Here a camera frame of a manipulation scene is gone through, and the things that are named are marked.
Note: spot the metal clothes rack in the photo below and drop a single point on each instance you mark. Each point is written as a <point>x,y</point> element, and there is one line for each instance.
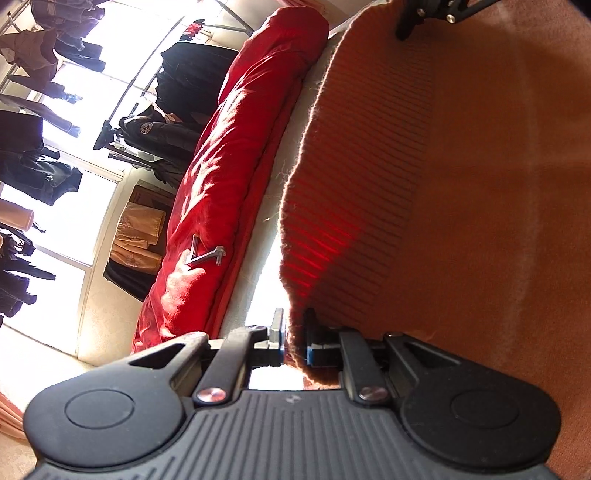
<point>138,78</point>

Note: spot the row of hanging dark garments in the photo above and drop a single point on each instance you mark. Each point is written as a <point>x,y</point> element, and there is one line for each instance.
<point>27,152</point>

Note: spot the small red garments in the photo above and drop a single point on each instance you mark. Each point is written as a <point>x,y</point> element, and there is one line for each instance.
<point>191,30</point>

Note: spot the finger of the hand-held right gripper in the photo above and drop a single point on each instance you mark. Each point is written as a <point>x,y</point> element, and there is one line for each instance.
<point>461,9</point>
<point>415,11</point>

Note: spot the brown hanging cloth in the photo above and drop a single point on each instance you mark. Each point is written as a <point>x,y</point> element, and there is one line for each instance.
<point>154,198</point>

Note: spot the orange knit sweater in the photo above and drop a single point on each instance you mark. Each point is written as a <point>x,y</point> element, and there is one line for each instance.
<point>461,207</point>

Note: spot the red quilt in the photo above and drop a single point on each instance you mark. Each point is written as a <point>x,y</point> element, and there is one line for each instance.
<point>221,161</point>

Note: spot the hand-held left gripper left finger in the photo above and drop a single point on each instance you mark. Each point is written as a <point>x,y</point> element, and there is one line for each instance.
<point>277,330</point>

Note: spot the metal folding tool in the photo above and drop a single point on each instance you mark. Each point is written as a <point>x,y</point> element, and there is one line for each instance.
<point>205,256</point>

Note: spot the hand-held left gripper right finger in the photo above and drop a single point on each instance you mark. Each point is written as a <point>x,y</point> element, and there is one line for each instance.
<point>311,355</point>

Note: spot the orange curtain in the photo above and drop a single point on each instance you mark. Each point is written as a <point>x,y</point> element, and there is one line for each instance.
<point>11,415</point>

